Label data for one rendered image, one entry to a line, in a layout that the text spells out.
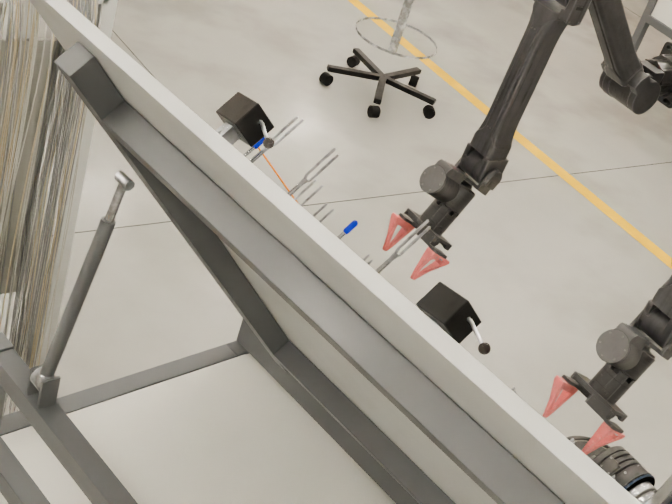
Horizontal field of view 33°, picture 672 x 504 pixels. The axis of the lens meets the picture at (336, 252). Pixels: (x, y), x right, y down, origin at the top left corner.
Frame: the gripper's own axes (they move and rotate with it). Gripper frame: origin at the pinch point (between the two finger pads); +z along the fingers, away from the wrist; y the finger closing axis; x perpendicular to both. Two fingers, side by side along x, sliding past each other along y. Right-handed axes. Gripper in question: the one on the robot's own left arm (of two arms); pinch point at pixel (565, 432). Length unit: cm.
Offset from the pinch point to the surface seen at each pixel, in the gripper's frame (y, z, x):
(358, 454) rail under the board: -24.0, 29.8, -6.9
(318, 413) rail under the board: -35.7, 30.5, -8.3
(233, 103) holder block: -25, -14, -85
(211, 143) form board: -8, -12, -100
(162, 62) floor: -319, 40, 142
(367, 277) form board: 16, -14, -97
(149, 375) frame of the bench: -57, 45, -29
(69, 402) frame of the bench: -54, 54, -44
